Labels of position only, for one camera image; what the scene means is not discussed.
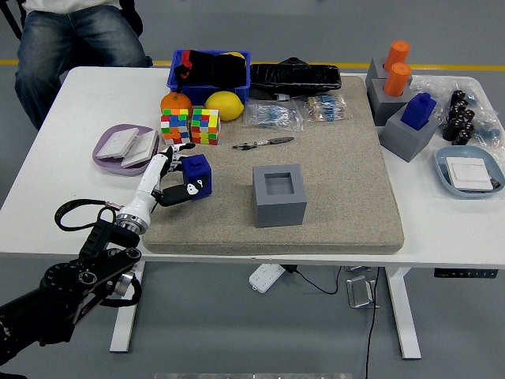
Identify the white and black robot left hand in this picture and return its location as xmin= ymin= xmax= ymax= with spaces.
xmin=122 ymin=142 xmax=206 ymax=224

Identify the black table control panel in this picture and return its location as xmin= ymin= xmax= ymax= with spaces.
xmin=433 ymin=268 xmax=499 ymax=280

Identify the blue square seal with knob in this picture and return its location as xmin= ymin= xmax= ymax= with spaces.
xmin=180 ymin=153 xmax=214 ymax=201

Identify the black wrapped keyboard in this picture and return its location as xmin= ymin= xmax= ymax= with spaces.
xmin=249 ymin=57 xmax=342 ymax=96

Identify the black plug with cord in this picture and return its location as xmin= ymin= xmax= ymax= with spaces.
xmin=284 ymin=265 xmax=342 ymax=295

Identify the black capacitors cluster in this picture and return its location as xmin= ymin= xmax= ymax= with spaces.
xmin=441 ymin=89 xmax=477 ymax=146

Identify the light blue plate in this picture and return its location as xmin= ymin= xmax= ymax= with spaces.
xmin=434 ymin=145 xmax=505 ymax=200

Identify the small metal pliers tool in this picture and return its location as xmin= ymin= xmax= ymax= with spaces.
xmin=231 ymin=136 xmax=295 ymax=152

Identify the blue plastic bin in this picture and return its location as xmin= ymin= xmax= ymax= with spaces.
xmin=166 ymin=48 xmax=252 ymax=104

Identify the yellow lemon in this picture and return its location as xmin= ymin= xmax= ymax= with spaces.
xmin=204 ymin=91 xmax=245 ymax=122

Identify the silver metal bracket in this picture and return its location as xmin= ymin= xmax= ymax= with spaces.
xmin=345 ymin=275 xmax=382 ymax=310

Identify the white wall switch panel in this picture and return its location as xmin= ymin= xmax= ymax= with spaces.
xmin=95 ymin=127 xmax=140 ymax=160
xmin=120 ymin=129 xmax=160 ymax=170

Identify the white power strip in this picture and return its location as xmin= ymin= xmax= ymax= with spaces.
xmin=248 ymin=263 xmax=286 ymax=294

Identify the black cloth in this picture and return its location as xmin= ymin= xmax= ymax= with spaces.
xmin=173 ymin=49 xmax=248 ymax=88

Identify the clear bag of tan resistors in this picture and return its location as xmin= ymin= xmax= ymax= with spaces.
xmin=301 ymin=94 xmax=350 ymax=123

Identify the orange fruit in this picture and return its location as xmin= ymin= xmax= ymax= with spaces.
xmin=160 ymin=91 xmax=193 ymax=118

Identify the person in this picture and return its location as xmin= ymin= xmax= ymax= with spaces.
xmin=14 ymin=0 xmax=153 ymax=131

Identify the grey-brown mat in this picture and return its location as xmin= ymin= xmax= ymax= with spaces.
xmin=141 ymin=74 xmax=406 ymax=256

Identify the large white switch panel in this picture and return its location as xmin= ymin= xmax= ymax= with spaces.
xmin=445 ymin=156 xmax=494 ymax=193

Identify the white table leg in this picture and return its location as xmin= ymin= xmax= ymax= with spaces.
xmin=385 ymin=267 xmax=422 ymax=360
xmin=109 ymin=261 xmax=146 ymax=354

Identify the long black cable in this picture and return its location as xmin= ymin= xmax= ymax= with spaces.
xmin=363 ymin=267 xmax=382 ymax=379

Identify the grey holder block round hole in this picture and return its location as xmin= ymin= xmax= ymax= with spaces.
xmin=367 ymin=77 xmax=415 ymax=127
xmin=365 ymin=57 xmax=413 ymax=94

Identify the purple plate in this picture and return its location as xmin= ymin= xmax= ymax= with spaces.
xmin=92 ymin=123 xmax=160 ymax=177

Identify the clear bag of blue resistors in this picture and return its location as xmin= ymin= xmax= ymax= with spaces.
xmin=242 ymin=98 xmax=305 ymax=132

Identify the grey tilted seal holder block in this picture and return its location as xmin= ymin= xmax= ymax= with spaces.
xmin=380 ymin=104 xmax=441 ymax=162

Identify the orange cylinder seal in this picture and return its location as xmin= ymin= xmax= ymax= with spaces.
xmin=383 ymin=62 xmax=413 ymax=98
xmin=383 ymin=39 xmax=411 ymax=73

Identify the clear plastic bag of parts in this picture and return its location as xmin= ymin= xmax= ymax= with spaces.
xmin=410 ymin=74 xmax=505 ymax=149

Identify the colourful puzzle cube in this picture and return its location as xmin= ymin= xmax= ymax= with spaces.
xmin=159 ymin=108 xmax=192 ymax=146
xmin=190 ymin=107 xmax=222 ymax=146

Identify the grey square seal holder block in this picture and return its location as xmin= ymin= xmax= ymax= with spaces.
xmin=252 ymin=163 xmax=309 ymax=229

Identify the blue seal with tall knob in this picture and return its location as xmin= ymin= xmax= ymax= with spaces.
xmin=400 ymin=92 xmax=438 ymax=131

